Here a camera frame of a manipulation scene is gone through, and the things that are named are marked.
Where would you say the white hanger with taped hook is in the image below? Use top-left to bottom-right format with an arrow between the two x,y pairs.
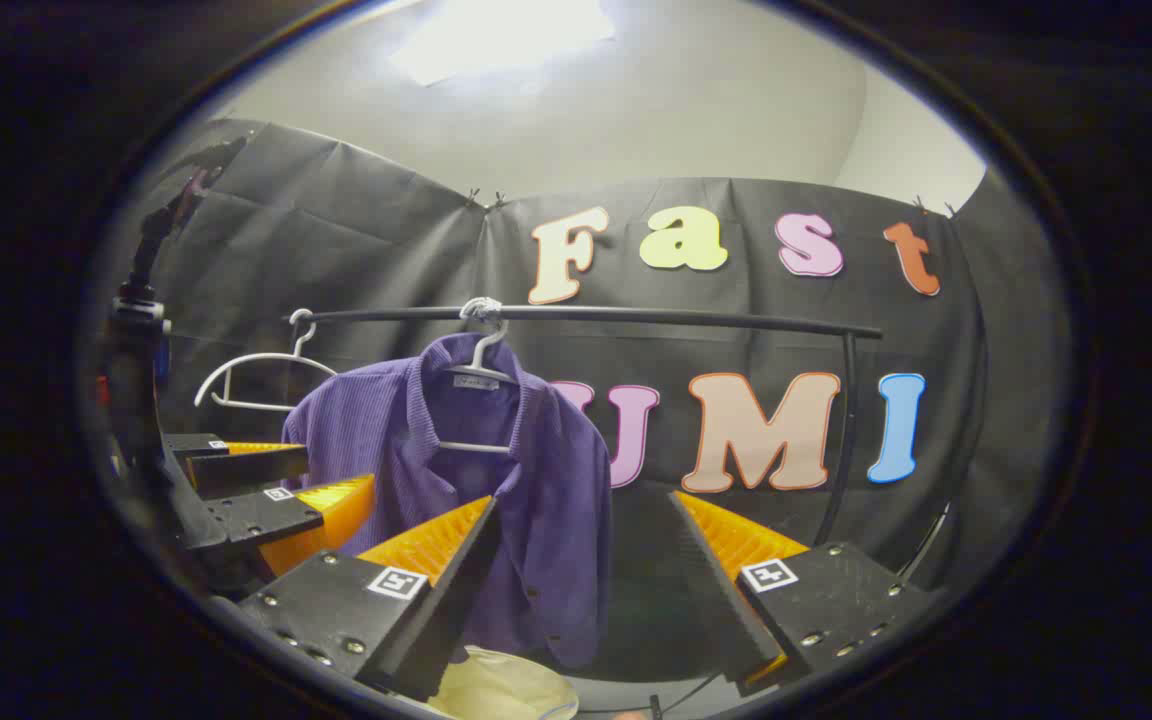
436,297 -> 519,456

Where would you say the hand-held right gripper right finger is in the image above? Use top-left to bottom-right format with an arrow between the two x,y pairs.
669,490 -> 942,698

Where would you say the white plastic hanger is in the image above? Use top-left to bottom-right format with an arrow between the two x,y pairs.
194,308 -> 339,413

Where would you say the black metal clothes rack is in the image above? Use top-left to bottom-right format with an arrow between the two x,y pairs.
284,303 -> 885,549

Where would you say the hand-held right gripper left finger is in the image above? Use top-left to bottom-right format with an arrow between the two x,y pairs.
236,495 -> 503,703

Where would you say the purple ribbed shirt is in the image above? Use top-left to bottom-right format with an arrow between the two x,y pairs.
281,333 -> 615,669

